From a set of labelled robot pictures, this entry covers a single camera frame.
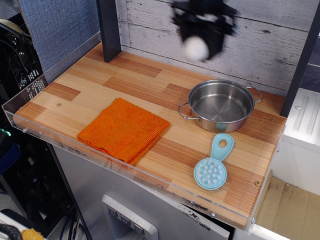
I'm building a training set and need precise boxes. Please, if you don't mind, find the silver dispenser panel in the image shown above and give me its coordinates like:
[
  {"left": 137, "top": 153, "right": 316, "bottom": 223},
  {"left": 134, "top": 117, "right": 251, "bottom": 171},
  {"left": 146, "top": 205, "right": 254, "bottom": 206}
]
[{"left": 101, "top": 194, "right": 159, "bottom": 240}]

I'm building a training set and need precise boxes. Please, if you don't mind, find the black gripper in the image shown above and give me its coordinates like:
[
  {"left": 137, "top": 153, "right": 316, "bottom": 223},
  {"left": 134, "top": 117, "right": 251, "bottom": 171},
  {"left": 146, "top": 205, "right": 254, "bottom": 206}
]
[{"left": 171, "top": 0, "right": 239, "bottom": 60}]

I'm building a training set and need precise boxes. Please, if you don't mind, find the white side cabinet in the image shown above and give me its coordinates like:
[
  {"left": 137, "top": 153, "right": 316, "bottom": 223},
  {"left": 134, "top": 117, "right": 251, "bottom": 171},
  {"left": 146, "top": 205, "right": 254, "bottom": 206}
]
[{"left": 270, "top": 88, "right": 320, "bottom": 195}]

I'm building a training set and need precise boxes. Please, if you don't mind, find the stainless steel pot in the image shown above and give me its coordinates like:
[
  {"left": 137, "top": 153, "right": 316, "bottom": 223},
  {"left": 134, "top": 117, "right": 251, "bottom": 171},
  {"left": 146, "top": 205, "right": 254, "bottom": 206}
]
[{"left": 177, "top": 79, "right": 264, "bottom": 133}]

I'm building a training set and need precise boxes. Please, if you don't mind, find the white egg with black band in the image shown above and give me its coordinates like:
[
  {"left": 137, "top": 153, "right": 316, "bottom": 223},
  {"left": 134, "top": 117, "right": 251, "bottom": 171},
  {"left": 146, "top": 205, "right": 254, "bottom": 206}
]
[{"left": 183, "top": 36, "right": 210, "bottom": 62}]

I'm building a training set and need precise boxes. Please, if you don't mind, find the light blue scrub brush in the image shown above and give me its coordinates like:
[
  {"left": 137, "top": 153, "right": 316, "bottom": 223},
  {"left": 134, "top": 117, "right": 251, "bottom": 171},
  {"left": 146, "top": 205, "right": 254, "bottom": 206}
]
[{"left": 193, "top": 133, "right": 234, "bottom": 190}]

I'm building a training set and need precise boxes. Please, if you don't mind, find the dark grey vertical post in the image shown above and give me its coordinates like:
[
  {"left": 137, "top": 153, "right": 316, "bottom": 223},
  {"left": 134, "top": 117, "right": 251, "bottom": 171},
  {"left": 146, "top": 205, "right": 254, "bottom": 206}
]
[{"left": 96, "top": 0, "right": 122, "bottom": 63}]

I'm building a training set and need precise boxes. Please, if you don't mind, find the orange folded cloth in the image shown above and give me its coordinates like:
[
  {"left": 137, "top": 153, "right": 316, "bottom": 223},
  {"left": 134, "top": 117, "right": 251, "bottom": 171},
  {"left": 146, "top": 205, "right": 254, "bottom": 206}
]
[{"left": 77, "top": 98, "right": 171, "bottom": 165}]

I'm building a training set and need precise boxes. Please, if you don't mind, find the clear acrylic table guard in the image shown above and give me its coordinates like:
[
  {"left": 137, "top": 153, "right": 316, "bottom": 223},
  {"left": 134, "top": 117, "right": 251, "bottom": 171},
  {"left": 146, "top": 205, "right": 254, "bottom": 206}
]
[{"left": 3, "top": 44, "right": 285, "bottom": 232}]

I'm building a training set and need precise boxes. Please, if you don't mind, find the dark right vertical post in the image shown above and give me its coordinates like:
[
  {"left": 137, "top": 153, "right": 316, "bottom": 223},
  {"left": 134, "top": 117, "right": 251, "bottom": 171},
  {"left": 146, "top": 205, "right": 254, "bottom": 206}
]
[{"left": 280, "top": 0, "right": 320, "bottom": 117}]

